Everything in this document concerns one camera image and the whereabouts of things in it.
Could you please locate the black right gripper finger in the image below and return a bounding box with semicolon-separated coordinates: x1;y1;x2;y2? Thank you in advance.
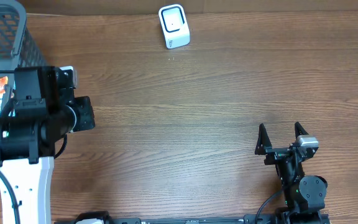
255;123;273;155
295;121;308;138

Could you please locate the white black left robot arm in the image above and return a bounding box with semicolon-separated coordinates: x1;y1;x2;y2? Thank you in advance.
0;66;95;223

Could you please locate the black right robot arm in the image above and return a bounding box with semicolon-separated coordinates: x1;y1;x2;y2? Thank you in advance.
254;122;329;223

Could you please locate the white barcode scanner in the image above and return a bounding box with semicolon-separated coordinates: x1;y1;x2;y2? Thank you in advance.
158;4;190;49

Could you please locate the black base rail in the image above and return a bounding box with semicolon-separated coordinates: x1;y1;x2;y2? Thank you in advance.
54;210;331;224

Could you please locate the grey plastic mesh basket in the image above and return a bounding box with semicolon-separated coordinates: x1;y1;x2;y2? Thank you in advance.
0;0;48;153

